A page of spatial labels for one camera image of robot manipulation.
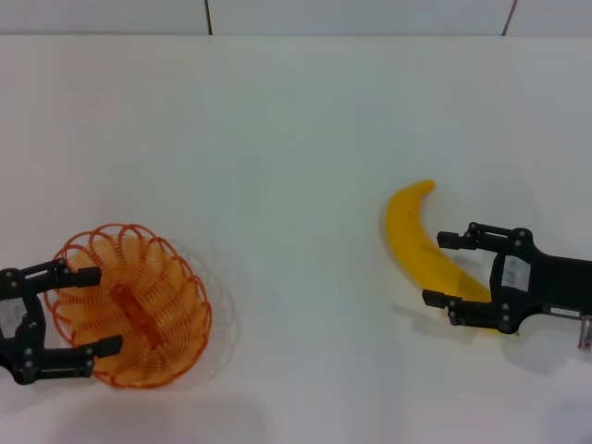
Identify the orange wire basket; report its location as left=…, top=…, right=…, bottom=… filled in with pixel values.
left=44, top=223, right=214, bottom=389

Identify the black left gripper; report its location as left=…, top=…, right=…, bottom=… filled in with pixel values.
left=0, top=258, right=125, bottom=386

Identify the yellow plastic banana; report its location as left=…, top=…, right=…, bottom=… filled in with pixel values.
left=385, top=179, right=522, bottom=337

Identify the right arm cable with plug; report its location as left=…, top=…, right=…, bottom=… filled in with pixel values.
left=575, top=312, right=592, bottom=351

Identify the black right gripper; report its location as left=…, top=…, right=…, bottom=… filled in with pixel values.
left=422, top=222, right=592, bottom=335

